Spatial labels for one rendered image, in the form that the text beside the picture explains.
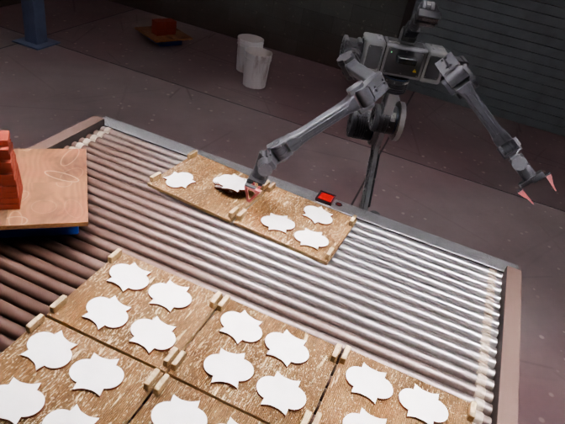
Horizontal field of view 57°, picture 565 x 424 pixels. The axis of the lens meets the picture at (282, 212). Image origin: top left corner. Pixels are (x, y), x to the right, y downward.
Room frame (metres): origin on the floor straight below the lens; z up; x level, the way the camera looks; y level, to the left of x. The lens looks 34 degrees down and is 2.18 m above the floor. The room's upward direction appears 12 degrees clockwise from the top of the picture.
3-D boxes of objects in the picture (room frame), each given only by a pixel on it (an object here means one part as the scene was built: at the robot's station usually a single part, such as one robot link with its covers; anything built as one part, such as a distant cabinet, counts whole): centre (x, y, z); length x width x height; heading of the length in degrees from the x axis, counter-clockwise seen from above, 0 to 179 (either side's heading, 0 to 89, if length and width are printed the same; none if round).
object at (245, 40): (5.92, 0.74, 0.19); 0.30 x 0.30 x 0.37
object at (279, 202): (1.78, -0.07, 0.93); 0.41 x 0.35 x 0.02; 71
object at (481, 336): (1.60, 0.12, 0.90); 1.95 x 0.05 x 0.05; 74
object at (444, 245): (2.06, -0.01, 0.89); 2.08 x 0.08 x 0.06; 74
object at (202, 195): (1.92, 0.33, 0.93); 0.41 x 0.35 x 0.02; 69
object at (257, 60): (5.52, 0.59, 0.19); 0.30 x 0.30 x 0.37
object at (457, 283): (1.85, 0.05, 0.90); 1.95 x 0.05 x 0.05; 74
